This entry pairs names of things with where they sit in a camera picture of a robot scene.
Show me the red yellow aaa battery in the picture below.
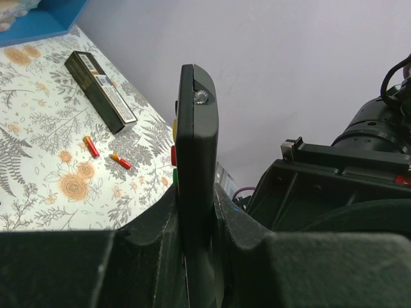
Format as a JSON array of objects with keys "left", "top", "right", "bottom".
[
  {"left": 110, "top": 153, "right": 132, "bottom": 169},
  {"left": 83, "top": 136, "right": 100, "bottom": 158}
]

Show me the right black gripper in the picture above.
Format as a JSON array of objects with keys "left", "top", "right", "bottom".
[{"left": 247, "top": 138, "right": 410, "bottom": 231}]

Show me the floral table mat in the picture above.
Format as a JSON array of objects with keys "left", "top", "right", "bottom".
[{"left": 1, "top": 27, "right": 173, "bottom": 232}]

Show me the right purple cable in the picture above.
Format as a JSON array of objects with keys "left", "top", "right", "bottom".
[{"left": 231, "top": 184, "right": 256, "bottom": 203}]

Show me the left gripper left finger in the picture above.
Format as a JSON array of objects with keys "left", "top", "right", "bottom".
[{"left": 1, "top": 188, "right": 183, "bottom": 307}]

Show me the blue shelf unit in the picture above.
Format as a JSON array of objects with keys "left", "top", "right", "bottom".
[{"left": 1, "top": 0, "right": 88, "bottom": 47}]

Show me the large black remote control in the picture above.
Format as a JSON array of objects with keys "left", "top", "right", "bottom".
[{"left": 174, "top": 64, "right": 219, "bottom": 307}]

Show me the black battery package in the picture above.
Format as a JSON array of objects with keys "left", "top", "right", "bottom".
[{"left": 65, "top": 51, "right": 137, "bottom": 134}]

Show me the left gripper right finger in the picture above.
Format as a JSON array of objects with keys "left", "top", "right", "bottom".
[{"left": 213, "top": 186, "right": 410, "bottom": 307}]

